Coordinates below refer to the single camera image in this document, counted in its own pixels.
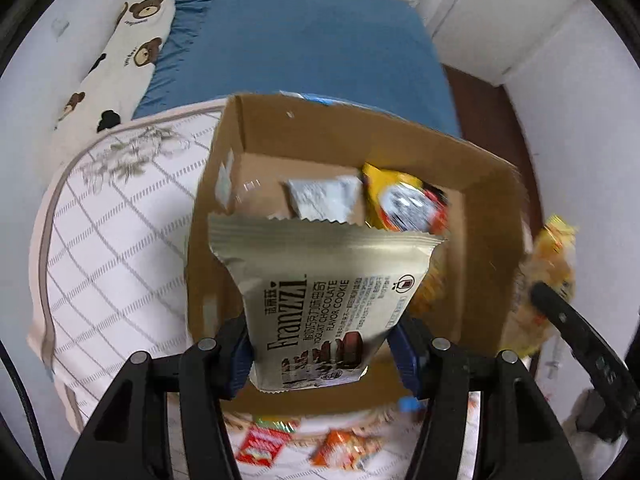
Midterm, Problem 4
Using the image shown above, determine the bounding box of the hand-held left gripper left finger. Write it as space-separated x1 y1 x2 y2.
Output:
60 310 258 480

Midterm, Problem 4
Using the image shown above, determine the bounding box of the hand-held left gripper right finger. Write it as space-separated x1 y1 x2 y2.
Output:
387 312 583 480

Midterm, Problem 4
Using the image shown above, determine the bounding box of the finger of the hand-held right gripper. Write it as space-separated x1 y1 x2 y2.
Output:
530 282 635 396

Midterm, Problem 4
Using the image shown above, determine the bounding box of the clear yellow snack bag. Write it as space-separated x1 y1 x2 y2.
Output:
502 215 581 358

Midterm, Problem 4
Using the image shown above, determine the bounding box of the red striped snack packet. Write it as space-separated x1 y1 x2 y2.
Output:
235 422 293 468

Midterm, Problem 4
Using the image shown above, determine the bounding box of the orange snack packet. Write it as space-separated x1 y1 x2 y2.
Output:
310 430 383 473

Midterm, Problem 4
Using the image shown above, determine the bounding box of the beige cookie packet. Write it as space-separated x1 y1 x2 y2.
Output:
207 212 447 393

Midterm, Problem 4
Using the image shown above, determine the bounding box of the cardboard box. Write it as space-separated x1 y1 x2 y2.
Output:
185 92 526 418

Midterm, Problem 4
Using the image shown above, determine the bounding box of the yellow and red snack packet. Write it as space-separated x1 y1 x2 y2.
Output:
361 162 451 313

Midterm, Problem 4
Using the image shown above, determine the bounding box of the white quilted floral blanket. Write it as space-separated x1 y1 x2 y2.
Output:
27 97 481 480

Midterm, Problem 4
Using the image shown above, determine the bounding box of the silver snack packet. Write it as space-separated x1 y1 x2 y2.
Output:
285 175 366 226

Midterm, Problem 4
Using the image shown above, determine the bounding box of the bear print pillow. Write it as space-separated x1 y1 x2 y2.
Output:
52 0 177 171

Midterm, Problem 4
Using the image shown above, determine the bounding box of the white wardrobe door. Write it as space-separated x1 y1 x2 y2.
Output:
425 0 581 86

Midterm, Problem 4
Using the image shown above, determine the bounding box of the blue bed sheet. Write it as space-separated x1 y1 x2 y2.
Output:
132 0 463 138

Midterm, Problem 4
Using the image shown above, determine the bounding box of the black cable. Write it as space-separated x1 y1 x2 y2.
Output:
0 340 56 480

